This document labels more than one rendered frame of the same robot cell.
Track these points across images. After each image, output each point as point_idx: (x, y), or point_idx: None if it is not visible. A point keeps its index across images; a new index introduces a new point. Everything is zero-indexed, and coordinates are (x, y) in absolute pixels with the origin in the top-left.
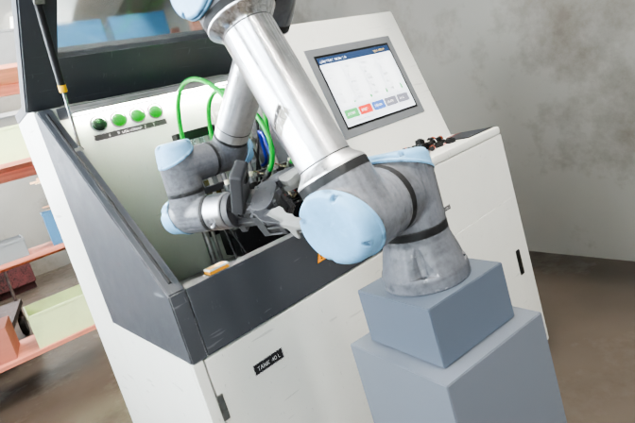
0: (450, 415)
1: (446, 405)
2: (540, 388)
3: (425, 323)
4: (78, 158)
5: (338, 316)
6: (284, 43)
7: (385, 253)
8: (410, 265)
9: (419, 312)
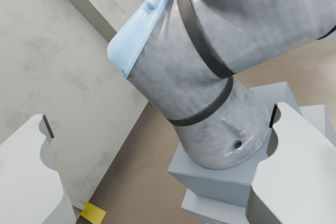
0: (330, 125)
1: (328, 120)
2: None
3: (291, 97)
4: None
5: None
6: None
7: (235, 109)
8: (247, 87)
9: (287, 94)
